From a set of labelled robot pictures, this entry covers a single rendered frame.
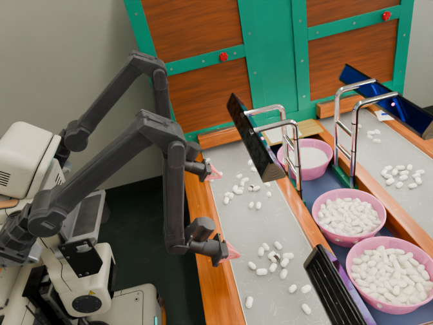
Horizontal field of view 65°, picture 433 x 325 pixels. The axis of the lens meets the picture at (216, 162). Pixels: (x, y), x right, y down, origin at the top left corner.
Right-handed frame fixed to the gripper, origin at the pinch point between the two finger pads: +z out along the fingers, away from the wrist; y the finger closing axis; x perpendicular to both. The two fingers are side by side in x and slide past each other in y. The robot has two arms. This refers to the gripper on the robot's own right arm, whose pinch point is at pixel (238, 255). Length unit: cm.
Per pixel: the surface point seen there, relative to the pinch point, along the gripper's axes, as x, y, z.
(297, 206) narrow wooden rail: -15.2, 21.0, 25.2
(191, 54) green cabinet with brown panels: -38, 86, -28
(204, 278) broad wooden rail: 12.6, -1.7, -6.7
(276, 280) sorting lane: -1.1, -7.9, 13.2
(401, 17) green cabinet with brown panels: -103, 85, 57
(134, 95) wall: 22, 166, -36
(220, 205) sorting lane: 6.4, 36.9, 3.7
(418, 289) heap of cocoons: -27, -24, 44
